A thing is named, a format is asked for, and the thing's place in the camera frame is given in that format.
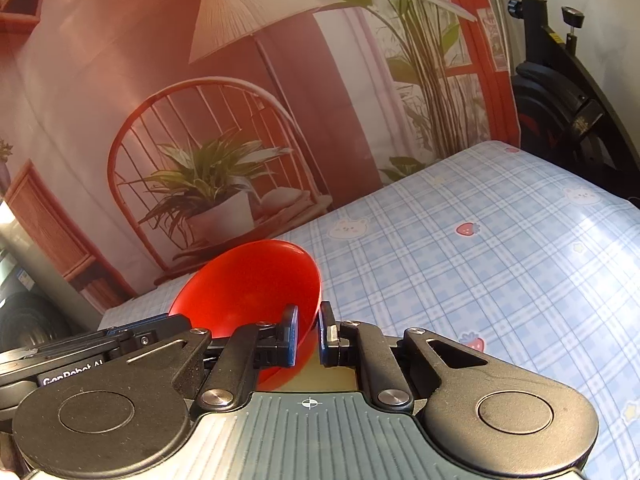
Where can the grey appliance at left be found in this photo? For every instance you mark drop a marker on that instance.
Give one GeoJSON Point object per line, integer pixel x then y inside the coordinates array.
{"type": "Point", "coordinates": [37, 305]}

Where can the blue plaid tablecloth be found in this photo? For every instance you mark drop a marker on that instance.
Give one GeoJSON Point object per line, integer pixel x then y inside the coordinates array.
{"type": "Point", "coordinates": [498, 249]}

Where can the green square plate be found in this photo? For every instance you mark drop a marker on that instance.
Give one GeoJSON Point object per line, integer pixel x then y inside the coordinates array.
{"type": "Point", "coordinates": [314, 377]}

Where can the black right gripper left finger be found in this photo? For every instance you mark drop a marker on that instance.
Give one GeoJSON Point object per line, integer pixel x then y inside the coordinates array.
{"type": "Point", "coordinates": [130, 414]}

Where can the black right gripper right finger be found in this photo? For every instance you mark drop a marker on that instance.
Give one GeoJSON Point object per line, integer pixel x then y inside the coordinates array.
{"type": "Point", "coordinates": [478, 413]}

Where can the black exercise bike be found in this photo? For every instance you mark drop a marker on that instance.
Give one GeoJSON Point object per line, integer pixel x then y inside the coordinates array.
{"type": "Point", "coordinates": [564, 115]}

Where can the printed room backdrop cloth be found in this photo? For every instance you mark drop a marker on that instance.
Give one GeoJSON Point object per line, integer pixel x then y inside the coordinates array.
{"type": "Point", "coordinates": [141, 137]}

